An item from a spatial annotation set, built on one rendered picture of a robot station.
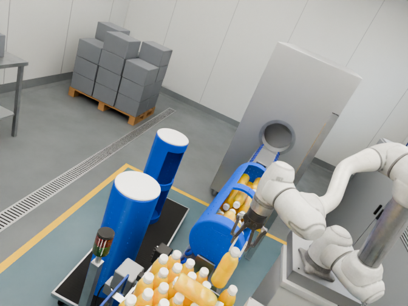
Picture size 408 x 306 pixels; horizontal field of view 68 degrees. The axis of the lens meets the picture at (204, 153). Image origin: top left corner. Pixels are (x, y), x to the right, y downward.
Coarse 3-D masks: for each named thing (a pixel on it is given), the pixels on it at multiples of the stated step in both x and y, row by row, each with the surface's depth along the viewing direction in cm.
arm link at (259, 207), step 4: (252, 200) 114; (256, 200) 111; (252, 204) 113; (256, 204) 111; (260, 204) 110; (264, 204) 110; (252, 208) 113; (256, 208) 112; (260, 208) 111; (264, 208) 110; (268, 208) 110; (272, 208) 111; (256, 212) 112; (260, 212) 111; (264, 212) 111; (268, 212) 111
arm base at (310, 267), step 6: (300, 252) 176; (306, 252) 172; (306, 258) 169; (306, 264) 166; (312, 264) 165; (306, 270) 163; (312, 270) 164; (318, 270) 164; (324, 270) 163; (330, 270) 165; (324, 276) 164; (330, 276) 165
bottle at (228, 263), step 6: (228, 252) 128; (222, 258) 128; (228, 258) 125; (234, 258) 125; (222, 264) 127; (228, 264) 125; (234, 264) 125; (216, 270) 130; (222, 270) 127; (228, 270) 126; (216, 276) 130; (222, 276) 128; (228, 276) 128; (216, 282) 130; (222, 282) 129
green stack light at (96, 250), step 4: (92, 248) 115; (96, 248) 112; (100, 248) 112; (104, 248) 112; (108, 248) 114; (92, 252) 114; (96, 252) 113; (100, 252) 113; (104, 252) 113; (108, 252) 115; (100, 256) 114; (104, 256) 115
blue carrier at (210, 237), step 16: (240, 176) 201; (256, 176) 226; (224, 192) 179; (208, 208) 166; (208, 224) 150; (224, 224) 147; (192, 240) 156; (208, 240) 153; (224, 240) 149; (240, 240) 147; (208, 256) 156; (240, 256) 149
